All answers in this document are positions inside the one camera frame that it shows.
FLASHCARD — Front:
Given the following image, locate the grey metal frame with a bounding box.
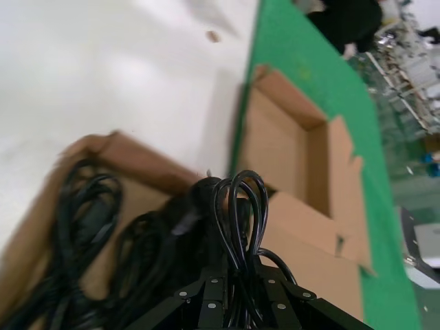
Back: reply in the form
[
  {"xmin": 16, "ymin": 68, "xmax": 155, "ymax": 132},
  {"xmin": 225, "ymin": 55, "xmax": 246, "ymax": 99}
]
[{"xmin": 398, "ymin": 205, "xmax": 440, "ymax": 290}]

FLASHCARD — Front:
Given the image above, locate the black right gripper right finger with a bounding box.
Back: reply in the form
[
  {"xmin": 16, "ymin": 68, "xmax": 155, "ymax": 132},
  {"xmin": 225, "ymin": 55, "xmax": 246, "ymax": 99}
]
[{"xmin": 254, "ymin": 265, "xmax": 374, "ymax": 330}]

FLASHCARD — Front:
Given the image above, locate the black power cord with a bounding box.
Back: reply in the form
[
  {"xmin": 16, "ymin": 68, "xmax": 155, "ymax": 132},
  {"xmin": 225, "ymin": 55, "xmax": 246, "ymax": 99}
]
[
  {"xmin": 171, "ymin": 169, "xmax": 298, "ymax": 330},
  {"xmin": 115, "ymin": 210, "xmax": 179, "ymax": 312},
  {"xmin": 0, "ymin": 158, "xmax": 125, "ymax": 330}
]

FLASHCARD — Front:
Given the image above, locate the green table cloth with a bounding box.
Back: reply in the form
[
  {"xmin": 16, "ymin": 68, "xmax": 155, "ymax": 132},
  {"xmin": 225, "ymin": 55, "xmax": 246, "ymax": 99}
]
[{"xmin": 226, "ymin": 0, "xmax": 424, "ymax": 330}]

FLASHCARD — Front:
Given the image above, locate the person in black clothes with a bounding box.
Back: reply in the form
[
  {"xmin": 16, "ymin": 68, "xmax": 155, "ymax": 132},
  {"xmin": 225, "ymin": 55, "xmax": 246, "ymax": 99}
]
[{"xmin": 291, "ymin": 0, "xmax": 384, "ymax": 56}]

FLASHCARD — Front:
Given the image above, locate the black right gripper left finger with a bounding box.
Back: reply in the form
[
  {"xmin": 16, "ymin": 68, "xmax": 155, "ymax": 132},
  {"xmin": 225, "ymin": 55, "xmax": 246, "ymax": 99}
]
[{"xmin": 126, "ymin": 264, "xmax": 230, "ymax": 330}]

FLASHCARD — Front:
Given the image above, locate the open brown cardboard box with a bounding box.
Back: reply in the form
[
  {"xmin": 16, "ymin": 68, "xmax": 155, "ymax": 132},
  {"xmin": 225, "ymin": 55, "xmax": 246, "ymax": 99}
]
[
  {"xmin": 0, "ymin": 129, "xmax": 366, "ymax": 330},
  {"xmin": 236, "ymin": 63, "xmax": 377, "ymax": 278}
]

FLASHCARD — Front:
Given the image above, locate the cluttered metal shelf rack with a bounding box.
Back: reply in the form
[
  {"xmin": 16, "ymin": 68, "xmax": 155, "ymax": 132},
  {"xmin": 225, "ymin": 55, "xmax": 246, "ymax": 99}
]
[{"xmin": 345, "ymin": 0, "xmax": 440, "ymax": 179}]

